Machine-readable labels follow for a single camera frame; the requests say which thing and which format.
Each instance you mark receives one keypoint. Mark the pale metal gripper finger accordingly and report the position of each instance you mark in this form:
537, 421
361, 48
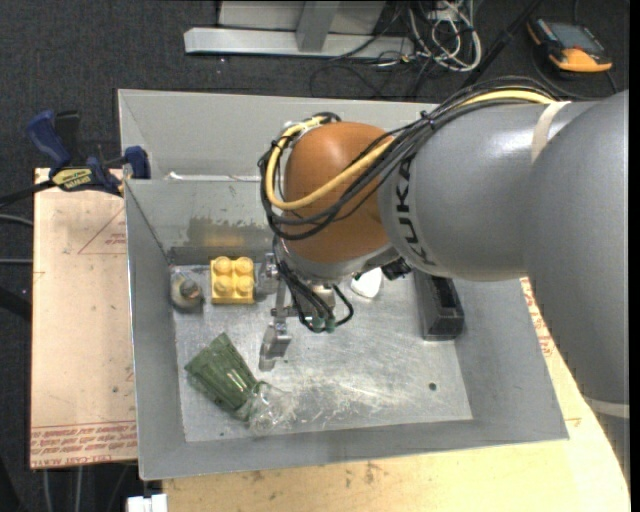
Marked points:
274, 346
267, 275

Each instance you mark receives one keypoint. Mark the yellow toy brick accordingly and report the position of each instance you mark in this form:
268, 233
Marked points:
232, 281

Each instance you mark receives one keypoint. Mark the clear glass round stopper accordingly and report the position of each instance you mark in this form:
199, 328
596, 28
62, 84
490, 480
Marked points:
186, 292

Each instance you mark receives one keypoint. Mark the grey metal bin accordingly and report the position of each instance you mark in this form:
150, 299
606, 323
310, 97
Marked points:
380, 360

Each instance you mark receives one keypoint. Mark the dark green flat block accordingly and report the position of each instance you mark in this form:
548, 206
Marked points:
442, 307

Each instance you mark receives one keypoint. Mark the brown cardboard board, red print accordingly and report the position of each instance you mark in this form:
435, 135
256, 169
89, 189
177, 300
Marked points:
80, 310

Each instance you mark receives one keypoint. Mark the black cylinder on white bracket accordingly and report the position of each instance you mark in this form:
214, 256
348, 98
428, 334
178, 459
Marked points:
367, 286

